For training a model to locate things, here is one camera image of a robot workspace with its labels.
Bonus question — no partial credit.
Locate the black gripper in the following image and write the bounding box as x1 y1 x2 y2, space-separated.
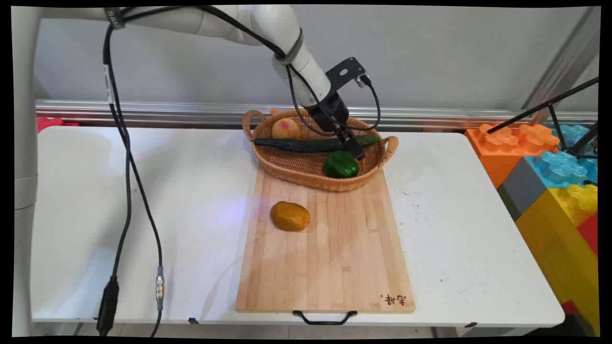
305 93 366 161

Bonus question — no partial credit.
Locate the orange-brown potato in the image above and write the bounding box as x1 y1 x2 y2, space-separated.
270 201 310 232

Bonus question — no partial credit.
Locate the green bell pepper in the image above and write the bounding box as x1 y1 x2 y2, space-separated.
323 150 360 179

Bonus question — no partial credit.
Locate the woven wicker basket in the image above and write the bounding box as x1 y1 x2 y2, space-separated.
242 109 399 193

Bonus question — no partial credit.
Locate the dark green cucumber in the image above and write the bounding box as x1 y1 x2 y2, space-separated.
252 134 381 153

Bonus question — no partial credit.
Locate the peach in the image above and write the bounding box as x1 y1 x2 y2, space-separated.
272 118 300 140

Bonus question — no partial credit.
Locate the wooden cutting board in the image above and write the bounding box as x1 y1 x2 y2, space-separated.
235 167 415 314

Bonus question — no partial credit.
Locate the orange building block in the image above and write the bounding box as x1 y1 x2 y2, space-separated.
465 123 561 189

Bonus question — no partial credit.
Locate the grey building block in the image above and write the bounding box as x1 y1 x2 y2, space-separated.
497 157 548 221

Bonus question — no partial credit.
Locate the black tripod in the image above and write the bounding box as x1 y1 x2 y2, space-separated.
488 76 600 159

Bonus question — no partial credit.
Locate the blue building block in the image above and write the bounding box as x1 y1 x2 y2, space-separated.
524 125 599 190

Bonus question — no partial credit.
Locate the yellow building block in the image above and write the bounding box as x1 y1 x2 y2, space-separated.
515 184 601 336

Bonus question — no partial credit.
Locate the red block beside yellow block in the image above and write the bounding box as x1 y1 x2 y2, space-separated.
577 213 599 257

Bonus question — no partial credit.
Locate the red block behind table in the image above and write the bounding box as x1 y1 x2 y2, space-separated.
37 117 80 134

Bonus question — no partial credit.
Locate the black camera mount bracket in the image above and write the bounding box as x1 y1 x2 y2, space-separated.
326 57 367 91

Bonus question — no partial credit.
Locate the horizontal aluminium rail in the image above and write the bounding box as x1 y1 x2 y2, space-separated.
36 99 598 129

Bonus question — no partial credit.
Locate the diagonal aluminium post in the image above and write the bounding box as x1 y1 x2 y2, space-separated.
521 7 601 126

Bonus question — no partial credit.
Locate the black cable with silver connector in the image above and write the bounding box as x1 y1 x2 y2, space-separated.
103 6 345 338

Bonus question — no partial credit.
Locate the black cable with black plug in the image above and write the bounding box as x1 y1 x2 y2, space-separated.
96 6 382 336

